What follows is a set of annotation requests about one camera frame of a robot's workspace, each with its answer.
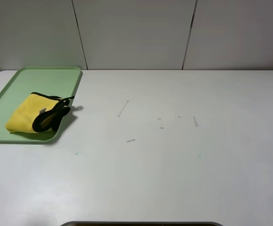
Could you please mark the yellow towel with black trim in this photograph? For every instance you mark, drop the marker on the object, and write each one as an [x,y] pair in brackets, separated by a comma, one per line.
[39,113]

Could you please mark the green plastic tray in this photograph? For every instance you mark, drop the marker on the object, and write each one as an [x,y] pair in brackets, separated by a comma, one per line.
[50,81]

